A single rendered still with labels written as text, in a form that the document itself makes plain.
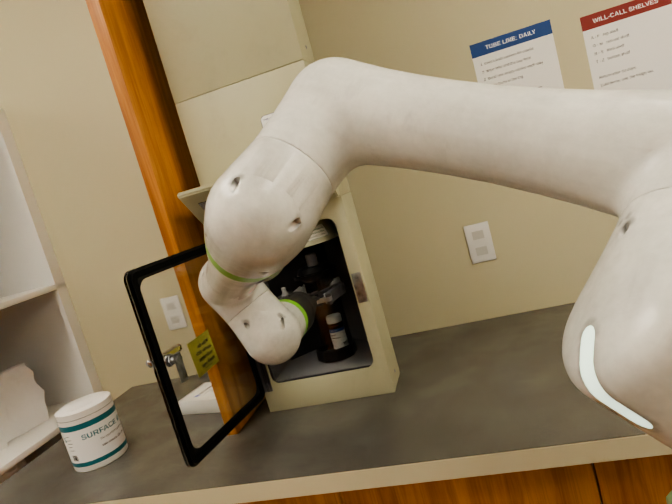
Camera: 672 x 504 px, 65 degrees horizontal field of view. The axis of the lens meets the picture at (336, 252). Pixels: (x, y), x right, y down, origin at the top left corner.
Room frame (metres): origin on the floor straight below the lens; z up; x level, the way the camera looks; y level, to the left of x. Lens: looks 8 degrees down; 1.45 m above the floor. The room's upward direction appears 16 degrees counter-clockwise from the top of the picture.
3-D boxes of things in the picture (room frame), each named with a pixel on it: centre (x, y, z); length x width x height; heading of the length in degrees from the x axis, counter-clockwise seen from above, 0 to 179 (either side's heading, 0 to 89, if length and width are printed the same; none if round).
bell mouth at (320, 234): (1.31, 0.06, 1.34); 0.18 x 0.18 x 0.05
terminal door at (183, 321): (1.10, 0.32, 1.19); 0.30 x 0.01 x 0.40; 156
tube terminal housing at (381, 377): (1.34, 0.08, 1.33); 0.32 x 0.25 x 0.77; 74
